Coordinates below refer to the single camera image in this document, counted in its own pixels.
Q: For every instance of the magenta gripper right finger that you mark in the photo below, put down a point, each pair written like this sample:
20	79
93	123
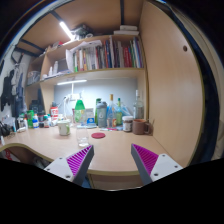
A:
152	166

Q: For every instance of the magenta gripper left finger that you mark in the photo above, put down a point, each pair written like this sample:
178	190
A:
74	167

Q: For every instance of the clear drinking glass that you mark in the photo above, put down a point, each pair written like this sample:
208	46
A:
82	136

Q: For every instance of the red round coaster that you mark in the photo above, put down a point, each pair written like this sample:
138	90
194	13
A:
98	135

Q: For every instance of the brown ceramic mug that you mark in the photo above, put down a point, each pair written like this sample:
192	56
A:
141	127

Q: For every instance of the white green mug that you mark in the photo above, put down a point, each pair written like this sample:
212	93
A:
64	127

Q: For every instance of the jar with white lid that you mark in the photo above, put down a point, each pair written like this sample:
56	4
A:
127	123

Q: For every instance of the red white container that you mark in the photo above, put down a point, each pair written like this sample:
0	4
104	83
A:
54	113

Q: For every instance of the clear glass bottle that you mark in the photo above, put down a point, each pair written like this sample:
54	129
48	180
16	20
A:
138	107

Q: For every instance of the green glass bottle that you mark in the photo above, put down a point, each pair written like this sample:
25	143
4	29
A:
119	113

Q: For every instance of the green plastic bottle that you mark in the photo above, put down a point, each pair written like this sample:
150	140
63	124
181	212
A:
79	112

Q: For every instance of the grey shaker bottle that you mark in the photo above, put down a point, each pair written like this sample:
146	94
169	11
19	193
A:
102	113

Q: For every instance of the green canister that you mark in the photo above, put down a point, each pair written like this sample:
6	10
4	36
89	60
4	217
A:
30	114

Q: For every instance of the dark green bottle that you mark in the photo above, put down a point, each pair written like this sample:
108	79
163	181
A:
98	100

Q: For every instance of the under-shelf strip light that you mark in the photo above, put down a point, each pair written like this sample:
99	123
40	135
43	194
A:
72	82

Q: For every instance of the row of books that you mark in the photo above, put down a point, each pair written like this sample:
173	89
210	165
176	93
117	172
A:
104	54

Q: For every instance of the stacked books on top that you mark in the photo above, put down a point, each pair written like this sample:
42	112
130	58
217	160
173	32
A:
127	30

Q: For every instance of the ceiling strip light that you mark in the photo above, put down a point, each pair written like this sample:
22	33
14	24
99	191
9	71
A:
66	30

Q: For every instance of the wooden wall shelf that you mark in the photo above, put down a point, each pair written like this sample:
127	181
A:
53	69

